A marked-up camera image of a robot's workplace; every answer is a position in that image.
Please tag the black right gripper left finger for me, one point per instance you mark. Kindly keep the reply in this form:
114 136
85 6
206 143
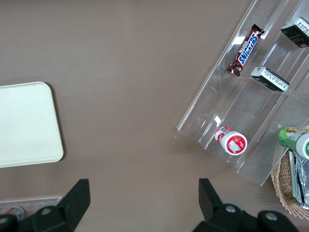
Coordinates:
70 205

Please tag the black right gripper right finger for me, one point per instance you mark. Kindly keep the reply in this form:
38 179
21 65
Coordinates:
212 207

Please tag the small light wicker basket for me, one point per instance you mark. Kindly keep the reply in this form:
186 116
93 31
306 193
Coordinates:
281 188

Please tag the cream rectangular plastic tray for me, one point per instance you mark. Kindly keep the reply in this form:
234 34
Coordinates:
26 125

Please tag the clear acrylic bottle rack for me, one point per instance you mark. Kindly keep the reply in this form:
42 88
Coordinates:
36 200

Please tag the red cola bottle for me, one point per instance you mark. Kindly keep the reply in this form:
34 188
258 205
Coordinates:
13 211

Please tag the red and white yogurt bottle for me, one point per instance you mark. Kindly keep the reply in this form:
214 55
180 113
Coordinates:
233 141

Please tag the silver foil packet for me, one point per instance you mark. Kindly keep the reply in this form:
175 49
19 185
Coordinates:
300 181

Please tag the green drink bottle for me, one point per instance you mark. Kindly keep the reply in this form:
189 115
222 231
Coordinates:
293 140

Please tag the clear acrylic stepped display stand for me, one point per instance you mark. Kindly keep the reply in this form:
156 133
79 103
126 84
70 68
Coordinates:
241 106

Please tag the black box with white label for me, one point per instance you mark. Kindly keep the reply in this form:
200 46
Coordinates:
295 32
270 79

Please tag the Snickers chocolate bar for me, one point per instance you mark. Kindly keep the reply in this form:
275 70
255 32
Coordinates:
246 49

